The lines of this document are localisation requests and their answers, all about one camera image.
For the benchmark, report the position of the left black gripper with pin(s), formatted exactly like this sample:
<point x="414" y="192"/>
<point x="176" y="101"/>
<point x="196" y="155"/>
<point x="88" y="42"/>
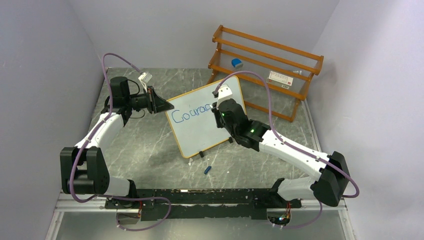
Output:
<point x="155" y="104"/>

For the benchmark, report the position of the yellow framed whiteboard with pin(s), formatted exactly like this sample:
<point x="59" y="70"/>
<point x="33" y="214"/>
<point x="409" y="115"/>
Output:
<point x="193" y="123"/>

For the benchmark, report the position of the blue marker cap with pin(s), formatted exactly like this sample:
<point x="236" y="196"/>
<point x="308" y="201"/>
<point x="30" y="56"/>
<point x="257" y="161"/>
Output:
<point x="207" y="170"/>

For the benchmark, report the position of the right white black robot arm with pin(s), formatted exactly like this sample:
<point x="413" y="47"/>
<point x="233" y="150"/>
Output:
<point x="327" y="174"/>

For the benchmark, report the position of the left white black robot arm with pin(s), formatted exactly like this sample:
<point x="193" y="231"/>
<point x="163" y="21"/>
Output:
<point x="83" y="167"/>

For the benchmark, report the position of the whiteboard metal stand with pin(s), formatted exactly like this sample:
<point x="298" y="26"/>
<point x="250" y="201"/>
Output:
<point x="201" y="153"/>

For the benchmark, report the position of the blue whiteboard eraser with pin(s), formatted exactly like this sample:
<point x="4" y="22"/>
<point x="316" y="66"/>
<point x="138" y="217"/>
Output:
<point x="236" y="63"/>

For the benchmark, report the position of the orange wooden rack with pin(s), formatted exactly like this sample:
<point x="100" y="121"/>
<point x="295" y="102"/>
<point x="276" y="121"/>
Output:
<point x="261" y="56"/>

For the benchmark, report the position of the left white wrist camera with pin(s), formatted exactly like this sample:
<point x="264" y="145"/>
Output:
<point x="144" y="78"/>

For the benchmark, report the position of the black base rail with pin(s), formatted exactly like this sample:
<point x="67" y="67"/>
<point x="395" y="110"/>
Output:
<point x="251" y="203"/>

